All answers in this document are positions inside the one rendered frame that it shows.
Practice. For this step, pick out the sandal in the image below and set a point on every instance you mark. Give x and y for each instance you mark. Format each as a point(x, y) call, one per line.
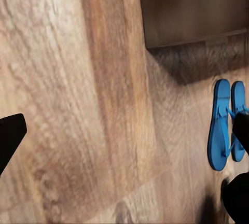
point(238, 107)
point(219, 139)

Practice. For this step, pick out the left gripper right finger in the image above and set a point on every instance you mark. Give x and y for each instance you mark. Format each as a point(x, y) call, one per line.
point(241, 130)

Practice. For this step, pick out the bed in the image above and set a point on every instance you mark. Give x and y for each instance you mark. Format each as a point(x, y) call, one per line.
point(177, 22)

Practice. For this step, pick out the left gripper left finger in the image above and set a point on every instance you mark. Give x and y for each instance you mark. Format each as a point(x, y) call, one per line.
point(12, 131)

